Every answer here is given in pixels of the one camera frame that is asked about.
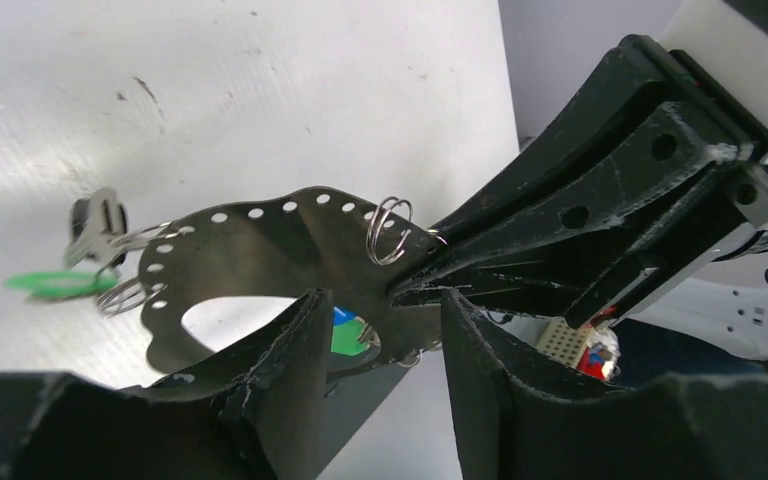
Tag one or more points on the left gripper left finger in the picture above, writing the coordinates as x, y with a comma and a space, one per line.
250, 411

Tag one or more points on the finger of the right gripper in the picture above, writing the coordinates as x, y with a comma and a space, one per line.
574, 272
646, 121

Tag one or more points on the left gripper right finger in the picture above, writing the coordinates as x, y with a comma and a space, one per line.
520, 414

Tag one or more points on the green tag key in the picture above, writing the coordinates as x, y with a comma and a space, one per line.
353, 337

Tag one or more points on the metal keyring plate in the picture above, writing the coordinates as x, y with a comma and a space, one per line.
313, 238

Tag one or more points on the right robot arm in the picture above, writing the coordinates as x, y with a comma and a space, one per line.
729, 40

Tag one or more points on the blue tag on plate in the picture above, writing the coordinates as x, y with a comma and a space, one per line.
342, 316

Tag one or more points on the black tag key on plate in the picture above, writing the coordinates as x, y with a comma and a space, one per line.
100, 234

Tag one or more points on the green tag on plate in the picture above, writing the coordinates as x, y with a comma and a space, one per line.
61, 284

